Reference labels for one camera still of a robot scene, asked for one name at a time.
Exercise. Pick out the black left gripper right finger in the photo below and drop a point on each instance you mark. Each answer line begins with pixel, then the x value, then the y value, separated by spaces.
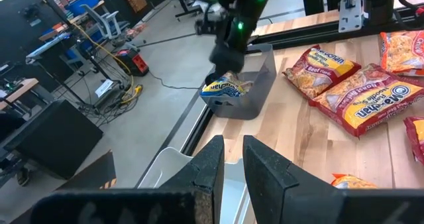
pixel 265 184

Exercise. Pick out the white plastic storage bin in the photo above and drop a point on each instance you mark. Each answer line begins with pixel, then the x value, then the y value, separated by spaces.
pixel 165 171

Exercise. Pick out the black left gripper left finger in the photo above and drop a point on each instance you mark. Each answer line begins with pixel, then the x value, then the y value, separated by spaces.
pixel 198 184

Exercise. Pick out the red black power station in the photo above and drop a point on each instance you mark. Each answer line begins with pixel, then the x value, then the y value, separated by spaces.
pixel 134 61

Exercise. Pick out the grey translucent plastic bin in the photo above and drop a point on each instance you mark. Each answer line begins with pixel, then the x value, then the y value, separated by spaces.
pixel 251 101

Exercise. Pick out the white paper sheet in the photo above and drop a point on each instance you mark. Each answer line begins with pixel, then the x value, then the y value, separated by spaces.
pixel 104 88

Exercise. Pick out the black frame post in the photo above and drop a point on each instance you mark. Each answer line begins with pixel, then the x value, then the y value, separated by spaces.
pixel 377 2

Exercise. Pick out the orange chicken noodle packet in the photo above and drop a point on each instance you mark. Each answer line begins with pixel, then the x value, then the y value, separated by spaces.
pixel 402 51
pixel 352 182

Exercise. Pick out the grey office chair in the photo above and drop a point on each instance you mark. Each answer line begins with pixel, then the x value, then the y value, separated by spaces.
pixel 106 25

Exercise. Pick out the silver metal corner bracket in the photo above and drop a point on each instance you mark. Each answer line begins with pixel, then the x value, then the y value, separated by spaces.
pixel 351 15

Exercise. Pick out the black box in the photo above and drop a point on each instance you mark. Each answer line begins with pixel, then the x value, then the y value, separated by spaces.
pixel 59 138

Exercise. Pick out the black hazard-striped floor mat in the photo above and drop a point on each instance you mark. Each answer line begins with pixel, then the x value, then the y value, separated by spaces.
pixel 96 171

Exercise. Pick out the wooden desk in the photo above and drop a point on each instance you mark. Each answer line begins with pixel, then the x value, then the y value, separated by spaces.
pixel 20 88

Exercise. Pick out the blue yellow soy noodle packet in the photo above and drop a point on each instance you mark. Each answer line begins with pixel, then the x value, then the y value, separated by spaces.
pixel 225 86

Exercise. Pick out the red roast beef noodle packet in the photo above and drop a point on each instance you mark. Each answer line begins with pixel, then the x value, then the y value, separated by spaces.
pixel 318 71
pixel 416 138
pixel 367 99

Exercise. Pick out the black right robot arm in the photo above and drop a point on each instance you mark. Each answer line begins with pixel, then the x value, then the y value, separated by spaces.
pixel 245 15

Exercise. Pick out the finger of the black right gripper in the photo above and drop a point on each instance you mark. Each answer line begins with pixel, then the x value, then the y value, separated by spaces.
pixel 212 79

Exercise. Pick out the black table frame rail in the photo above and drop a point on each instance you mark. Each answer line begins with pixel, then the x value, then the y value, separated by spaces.
pixel 331 32
pixel 198 131

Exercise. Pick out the blue storage bin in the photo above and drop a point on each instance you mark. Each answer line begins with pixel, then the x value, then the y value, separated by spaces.
pixel 83 3

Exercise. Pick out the light blue work table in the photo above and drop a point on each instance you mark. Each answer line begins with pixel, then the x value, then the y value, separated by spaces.
pixel 49 45

